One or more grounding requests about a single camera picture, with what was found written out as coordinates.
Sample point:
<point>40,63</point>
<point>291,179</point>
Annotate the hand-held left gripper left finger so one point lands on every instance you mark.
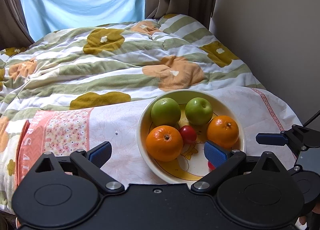
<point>100,153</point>

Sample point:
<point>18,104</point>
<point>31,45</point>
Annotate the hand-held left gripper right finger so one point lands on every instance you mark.
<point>216,153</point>

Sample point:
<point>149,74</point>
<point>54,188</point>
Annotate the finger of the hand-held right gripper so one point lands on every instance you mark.
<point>271,138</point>

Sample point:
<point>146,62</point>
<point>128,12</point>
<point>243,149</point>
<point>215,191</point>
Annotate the red cherry tomato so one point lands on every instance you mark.
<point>188,134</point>
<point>211,165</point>

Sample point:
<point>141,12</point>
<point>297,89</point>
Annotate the large orange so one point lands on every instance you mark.
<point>223,131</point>
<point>164,143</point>

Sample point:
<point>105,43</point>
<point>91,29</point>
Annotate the cream bowl with duck print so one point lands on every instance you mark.
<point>175,170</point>

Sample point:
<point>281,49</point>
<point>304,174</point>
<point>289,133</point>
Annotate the green apple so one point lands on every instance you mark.
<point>165,112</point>
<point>199,111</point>

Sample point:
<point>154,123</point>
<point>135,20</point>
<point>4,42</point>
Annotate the person's right hand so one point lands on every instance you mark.
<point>303,220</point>

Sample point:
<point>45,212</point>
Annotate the white and pink floral cloth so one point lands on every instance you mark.
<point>120,125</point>

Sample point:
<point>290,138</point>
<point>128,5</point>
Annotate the green striped floral blanket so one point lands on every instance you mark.
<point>100,70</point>

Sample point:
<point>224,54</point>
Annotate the light blue window cloth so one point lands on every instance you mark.
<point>82,2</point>

